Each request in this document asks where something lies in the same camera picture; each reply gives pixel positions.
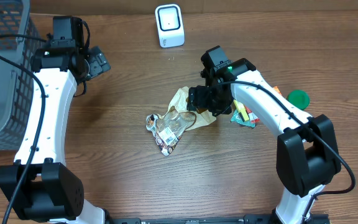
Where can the beige brown snack bag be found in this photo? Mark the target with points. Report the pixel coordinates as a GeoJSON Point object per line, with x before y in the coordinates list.
{"type": "Point", "coordinates": [168, 129]}

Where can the green lid jar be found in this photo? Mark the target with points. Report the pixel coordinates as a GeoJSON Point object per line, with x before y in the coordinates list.
{"type": "Point", "coordinates": [299, 98]}

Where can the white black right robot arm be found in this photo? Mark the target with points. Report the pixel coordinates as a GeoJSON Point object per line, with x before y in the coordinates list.
{"type": "Point", "coordinates": [307, 153]}

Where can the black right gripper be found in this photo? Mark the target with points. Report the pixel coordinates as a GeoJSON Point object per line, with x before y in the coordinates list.
{"type": "Point", "coordinates": [197, 98]}

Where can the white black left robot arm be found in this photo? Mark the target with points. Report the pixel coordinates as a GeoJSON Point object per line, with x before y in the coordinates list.
{"type": "Point", "coordinates": [38, 185]}

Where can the orange tissue packet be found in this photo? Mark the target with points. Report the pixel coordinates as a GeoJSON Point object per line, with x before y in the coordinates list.
{"type": "Point", "coordinates": [277, 90]}

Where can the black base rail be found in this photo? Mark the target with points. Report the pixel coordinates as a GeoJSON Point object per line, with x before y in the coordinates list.
{"type": "Point", "coordinates": [191, 221]}

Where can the red snack stick packet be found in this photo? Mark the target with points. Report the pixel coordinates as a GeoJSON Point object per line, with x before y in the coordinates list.
{"type": "Point", "coordinates": [252, 117]}

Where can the grey plastic mesh basket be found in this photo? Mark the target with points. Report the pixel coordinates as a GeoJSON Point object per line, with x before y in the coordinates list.
{"type": "Point", "coordinates": [18, 42]}

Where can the yellow glue stick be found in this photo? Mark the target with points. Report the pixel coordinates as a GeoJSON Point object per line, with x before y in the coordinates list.
{"type": "Point", "coordinates": [241, 110]}

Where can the teal wet wipes packet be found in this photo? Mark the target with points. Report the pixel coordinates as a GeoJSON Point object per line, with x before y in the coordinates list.
{"type": "Point", "coordinates": [237, 119]}

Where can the white barcode scanner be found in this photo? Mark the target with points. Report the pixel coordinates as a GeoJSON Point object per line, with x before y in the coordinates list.
{"type": "Point", "coordinates": [169, 26]}

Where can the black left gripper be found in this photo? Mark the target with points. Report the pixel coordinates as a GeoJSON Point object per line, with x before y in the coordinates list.
{"type": "Point", "coordinates": [97, 62]}

